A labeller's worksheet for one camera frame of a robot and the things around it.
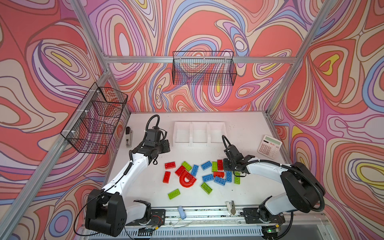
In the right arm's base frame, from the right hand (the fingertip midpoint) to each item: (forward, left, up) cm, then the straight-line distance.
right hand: (228, 167), depth 92 cm
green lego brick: (-15, +33, +1) cm, 37 cm away
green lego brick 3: (0, +26, +4) cm, 26 cm away
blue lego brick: (-2, +21, +2) cm, 21 cm away
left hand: (+9, +36, +15) cm, 40 cm away
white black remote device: (+22, +65, +6) cm, 69 cm away
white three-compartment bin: (+25, +17, +4) cm, 30 cm away
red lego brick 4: (-2, +30, +3) cm, 30 cm away
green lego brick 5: (-8, -4, +1) cm, 9 cm away
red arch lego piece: (-4, +28, +3) cm, 28 cm away
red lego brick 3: (-5, +7, +3) cm, 9 cm away
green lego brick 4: (0, +9, +3) cm, 9 cm away
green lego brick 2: (-12, +15, 0) cm, 19 cm away
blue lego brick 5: (-6, +1, +2) cm, 7 cm away
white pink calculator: (+12, -30, +3) cm, 32 cm away
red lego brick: (+1, +36, +3) cm, 36 cm away
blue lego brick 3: (-7, +14, +3) cm, 16 cm away
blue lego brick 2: (+1, +14, +2) cm, 14 cm away
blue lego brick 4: (-8, +6, +2) cm, 11 cm away
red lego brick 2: (-6, +37, +3) cm, 38 cm away
